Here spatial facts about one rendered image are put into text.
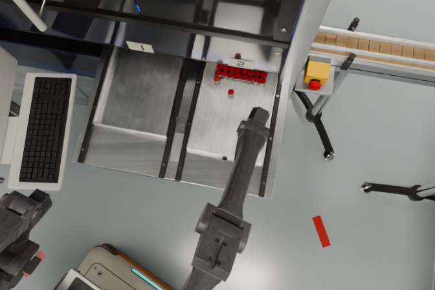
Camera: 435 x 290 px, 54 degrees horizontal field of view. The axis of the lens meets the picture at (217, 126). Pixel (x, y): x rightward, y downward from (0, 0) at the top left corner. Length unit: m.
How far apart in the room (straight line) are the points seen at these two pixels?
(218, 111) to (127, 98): 0.33
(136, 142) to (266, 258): 1.10
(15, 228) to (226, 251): 0.45
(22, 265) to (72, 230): 1.30
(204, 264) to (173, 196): 1.51
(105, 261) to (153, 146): 0.79
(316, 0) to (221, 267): 0.62
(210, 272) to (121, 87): 0.89
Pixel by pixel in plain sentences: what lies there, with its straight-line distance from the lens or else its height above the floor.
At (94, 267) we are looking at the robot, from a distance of 2.14.
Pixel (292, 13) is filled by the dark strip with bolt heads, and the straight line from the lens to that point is 1.11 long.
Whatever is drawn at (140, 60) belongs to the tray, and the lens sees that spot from 1.61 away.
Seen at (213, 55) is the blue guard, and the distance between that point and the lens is 1.40.
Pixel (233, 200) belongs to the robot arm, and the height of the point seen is 1.36.
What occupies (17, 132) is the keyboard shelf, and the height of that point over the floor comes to 0.80.
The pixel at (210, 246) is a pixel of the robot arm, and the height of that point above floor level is 1.45.
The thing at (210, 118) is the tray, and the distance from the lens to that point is 1.50.
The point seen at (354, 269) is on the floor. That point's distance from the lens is 2.42.
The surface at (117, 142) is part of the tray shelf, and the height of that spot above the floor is 0.88.
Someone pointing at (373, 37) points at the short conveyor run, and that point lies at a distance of 1.60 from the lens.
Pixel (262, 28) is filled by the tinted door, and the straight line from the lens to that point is 1.21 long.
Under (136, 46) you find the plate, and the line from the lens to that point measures 1.48.
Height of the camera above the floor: 2.32
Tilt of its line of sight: 75 degrees down
